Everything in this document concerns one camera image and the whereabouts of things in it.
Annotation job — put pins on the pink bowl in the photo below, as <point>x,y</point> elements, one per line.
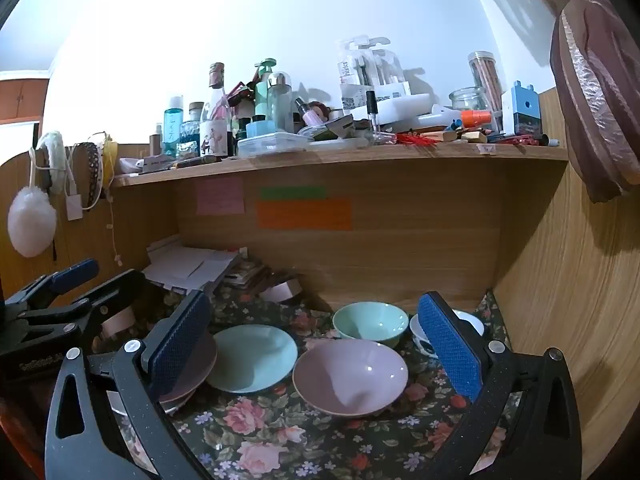
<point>350,375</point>

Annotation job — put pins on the brown curtain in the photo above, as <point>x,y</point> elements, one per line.
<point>595,110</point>

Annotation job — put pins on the blue pencil sharpener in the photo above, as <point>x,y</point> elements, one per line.
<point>525,110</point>

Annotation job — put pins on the white black-spotted bowl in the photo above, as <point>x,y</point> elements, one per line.
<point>471,321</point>

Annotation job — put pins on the light green plate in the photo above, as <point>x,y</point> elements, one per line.
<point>252,357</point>

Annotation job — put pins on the white folded paper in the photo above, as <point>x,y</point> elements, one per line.
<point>282,291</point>

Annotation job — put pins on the light green bowl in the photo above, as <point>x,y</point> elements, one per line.
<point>370,320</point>

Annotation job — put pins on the white cartoon cup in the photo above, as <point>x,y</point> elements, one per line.
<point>214,140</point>

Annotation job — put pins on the clear plastic box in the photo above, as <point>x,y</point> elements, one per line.
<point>270,145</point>

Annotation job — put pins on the yellow headband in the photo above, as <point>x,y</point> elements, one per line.
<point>110,155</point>

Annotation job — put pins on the white box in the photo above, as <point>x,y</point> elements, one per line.
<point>405,107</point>

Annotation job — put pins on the small pink bottle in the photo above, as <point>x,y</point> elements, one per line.
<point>311,116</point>

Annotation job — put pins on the red tassel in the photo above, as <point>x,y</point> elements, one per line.
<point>415,140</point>

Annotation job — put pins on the white fluffy puff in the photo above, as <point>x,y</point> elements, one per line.
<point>31,222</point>

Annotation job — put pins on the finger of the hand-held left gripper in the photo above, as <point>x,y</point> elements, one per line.
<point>75,274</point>
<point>117,296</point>

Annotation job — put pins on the clear bottle silver cap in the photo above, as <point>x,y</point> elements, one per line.
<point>279,102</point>

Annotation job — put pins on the tall blue liquid bottle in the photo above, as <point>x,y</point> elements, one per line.
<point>172,130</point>

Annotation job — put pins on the orange sticky note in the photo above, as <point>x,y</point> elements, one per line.
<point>305,215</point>

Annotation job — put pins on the clear brush package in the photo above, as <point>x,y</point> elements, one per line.
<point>370,70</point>

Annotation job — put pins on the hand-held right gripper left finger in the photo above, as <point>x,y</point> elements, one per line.
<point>180,345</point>

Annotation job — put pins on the clear bottle brown cap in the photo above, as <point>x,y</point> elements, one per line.
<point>216,90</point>

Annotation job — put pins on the dark studded headband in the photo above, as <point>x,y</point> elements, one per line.
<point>93,175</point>

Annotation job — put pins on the green sticky note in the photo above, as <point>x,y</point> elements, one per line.
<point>292,193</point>

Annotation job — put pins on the wooden cabinet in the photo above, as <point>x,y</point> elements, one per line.
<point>22,100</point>

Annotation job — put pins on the stack of white papers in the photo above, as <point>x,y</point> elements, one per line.
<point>185,267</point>

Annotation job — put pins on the stack of printed cards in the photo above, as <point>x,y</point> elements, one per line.
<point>245,275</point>

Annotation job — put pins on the blue glass jar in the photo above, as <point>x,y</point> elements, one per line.
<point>189,140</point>

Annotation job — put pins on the white fluffy headband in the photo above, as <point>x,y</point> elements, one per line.
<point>54,150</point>

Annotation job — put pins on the green pump bottle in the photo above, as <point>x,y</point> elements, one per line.
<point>264,90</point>

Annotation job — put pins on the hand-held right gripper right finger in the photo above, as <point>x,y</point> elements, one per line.
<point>450,345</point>

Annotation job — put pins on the pink sticky note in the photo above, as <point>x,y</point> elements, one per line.
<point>220,196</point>

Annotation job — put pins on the black capped tube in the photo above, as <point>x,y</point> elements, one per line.
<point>370,105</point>

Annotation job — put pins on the tall jar of sticks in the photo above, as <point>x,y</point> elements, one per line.
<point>485,80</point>

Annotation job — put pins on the dark floral tablecloth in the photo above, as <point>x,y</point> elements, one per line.
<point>280,440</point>

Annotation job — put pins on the wooden shelf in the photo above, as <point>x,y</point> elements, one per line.
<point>350,160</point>

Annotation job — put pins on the white charger plug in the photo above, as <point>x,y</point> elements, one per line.
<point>74,206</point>

